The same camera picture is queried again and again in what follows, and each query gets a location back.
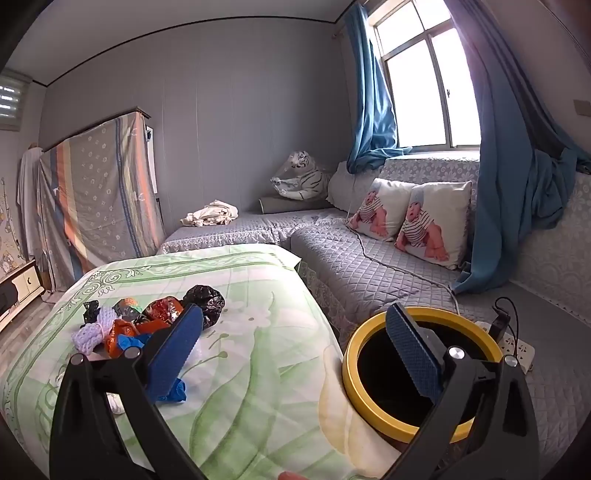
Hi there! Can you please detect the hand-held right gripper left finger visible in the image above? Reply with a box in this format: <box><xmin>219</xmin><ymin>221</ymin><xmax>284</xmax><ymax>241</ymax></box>
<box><xmin>48</xmin><ymin>305</ymin><xmax>209</xmax><ymax>480</ymax></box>

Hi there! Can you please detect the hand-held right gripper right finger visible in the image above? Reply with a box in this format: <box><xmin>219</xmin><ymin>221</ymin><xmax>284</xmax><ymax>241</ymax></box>
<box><xmin>382</xmin><ymin>302</ymin><xmax>542</xmax><ymax>480</ymax></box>

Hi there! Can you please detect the yellow rimmed black trash bin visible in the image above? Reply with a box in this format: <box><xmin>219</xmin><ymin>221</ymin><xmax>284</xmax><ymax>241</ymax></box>
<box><xmin>342</xmin><ymin>307</ymin><xmax>505</xmax><ymax>445</ymax></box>

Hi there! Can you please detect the purple foam net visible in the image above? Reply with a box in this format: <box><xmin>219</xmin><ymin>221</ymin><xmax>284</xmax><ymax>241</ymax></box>
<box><xmin>71</xmin><ymin>318</ymin><xmax>116</xmax><ymax>357</ymax></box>

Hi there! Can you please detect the blue plastic glove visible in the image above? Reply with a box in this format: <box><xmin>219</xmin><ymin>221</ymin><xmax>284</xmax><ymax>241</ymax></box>
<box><xmin>154</xmin><ymin>378</ymin><xmax>188</xmax><ymax>404</ymax></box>
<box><xmin>117</xmin><ymin>334</ymin><xmax>151</xmax><ymax>352</ymax></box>

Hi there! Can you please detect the red snack wrapper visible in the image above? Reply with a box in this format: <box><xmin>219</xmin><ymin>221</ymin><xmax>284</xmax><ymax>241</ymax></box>
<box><xmin>143</xmin><ymin>298</ymin><xmax>185</xmax><ymax>324</ymax></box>

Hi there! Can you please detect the large black plastic bag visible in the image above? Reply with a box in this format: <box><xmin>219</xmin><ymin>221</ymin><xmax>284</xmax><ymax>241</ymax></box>
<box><xmin>182</xmin><ymin>285</ymin><xmax>226</xmax><ymax>330</ymax></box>

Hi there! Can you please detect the green floral blanket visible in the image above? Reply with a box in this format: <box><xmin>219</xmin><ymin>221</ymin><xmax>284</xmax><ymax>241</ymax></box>
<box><xmin>0</xmin><ymin>243</ymin><xmax>403</xmax><ymax>480</ymax></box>

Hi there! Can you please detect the black charger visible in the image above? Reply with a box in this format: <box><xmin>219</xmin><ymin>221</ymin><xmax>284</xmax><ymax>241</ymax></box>
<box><xmin>488</xmin><ymin>298</ymin><xmax>519</xmax><ymax>342</ymax></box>

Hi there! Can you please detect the grey quilted sofa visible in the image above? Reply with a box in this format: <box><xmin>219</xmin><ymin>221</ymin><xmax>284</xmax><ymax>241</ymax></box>
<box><xmin>157</xmin><ymin>150</ymin><xmax>591</xmax><ymax>416</ymax></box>

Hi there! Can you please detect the white power strip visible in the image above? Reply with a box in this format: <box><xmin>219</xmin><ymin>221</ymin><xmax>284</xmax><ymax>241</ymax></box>
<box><xmin>475</xmin><ymin>320</ymin><xmax>536</xmax><ymax>373</ymax></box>

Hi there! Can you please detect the baby print pillow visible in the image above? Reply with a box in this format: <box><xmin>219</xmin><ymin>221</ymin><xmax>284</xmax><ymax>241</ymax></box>
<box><xmin>394</xmin><ymin>181</ymin><xmax>472</xmax><ymax>271</ymax></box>
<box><xmin>346</xmin><ymin>178</ymin><xmax>416</xmax><ymax>242</ymax></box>

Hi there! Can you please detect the cream crumpled cloth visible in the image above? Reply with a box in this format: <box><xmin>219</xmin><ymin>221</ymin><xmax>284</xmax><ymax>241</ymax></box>
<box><xmin>180</xmin><ymin>200</ymin><xmax>240</xmax><ymax>228</ymax></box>

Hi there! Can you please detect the white tv cabinet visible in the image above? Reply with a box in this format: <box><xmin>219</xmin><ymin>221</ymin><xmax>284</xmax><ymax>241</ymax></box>
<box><xmin>0</xmin><ymin>258</ymin><xmax>47</xmax><ymax>333</ymax></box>

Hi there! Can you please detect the grey bolster cushion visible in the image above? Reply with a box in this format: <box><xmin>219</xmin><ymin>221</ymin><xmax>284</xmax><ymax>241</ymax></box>
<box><xmin>259</xmin><ymin>196</ymin><xmax>333</xmax><ymax>215</ymax></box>

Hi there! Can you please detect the grey quilted pillow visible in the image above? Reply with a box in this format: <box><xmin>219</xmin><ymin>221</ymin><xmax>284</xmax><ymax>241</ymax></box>
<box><xmin>327</xmin><ymin>161</ymin><xmax>384</xmax><ymax>212</ymax></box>

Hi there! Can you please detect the long blue curtain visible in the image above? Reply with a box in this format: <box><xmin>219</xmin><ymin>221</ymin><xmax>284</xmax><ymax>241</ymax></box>
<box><xmin>450</xmin><ymin>0</ymin><xmax>591</xmax><ymax>296</ymax></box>

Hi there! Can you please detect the white tiger plush toy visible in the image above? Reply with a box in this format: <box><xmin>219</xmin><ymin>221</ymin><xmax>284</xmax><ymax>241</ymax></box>
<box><xmin>270</xmin><ymin>150</ymin><xmax>333</xmax><ymax>200</ymax></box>

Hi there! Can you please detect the white hanging garment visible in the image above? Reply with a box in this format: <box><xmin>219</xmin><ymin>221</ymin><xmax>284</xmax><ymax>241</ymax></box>
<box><xmin>17</xmin><ymin>145</ymin><xmax>44</xmax><ymax>264</ymax></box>

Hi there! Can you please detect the short blue curtain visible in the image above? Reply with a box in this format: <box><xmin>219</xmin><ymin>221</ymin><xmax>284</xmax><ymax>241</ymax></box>
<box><xmin>344</xmin><ymin>2</ymin><xmax>413</xmax><ymax>174</ymax></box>

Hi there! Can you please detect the large window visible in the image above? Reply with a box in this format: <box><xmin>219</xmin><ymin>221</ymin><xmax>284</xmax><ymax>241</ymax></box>
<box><xmin>369</xmin><ymin>0</ymin><xmax>483</xmax><ymax>151</ymax></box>

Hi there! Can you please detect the small window with blinds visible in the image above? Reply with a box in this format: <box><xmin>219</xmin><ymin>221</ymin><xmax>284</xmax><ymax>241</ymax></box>
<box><xmin>0</xmin><ymin>69</ymin><xmax>33</xmax><ymax>132</ymax></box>

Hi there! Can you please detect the cartoon wall poster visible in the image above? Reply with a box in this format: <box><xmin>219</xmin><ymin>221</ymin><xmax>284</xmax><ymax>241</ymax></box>
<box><xmin>0</xmin><ymin>178</ymin><xmax>24</xmax><ymax>278</ymax></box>

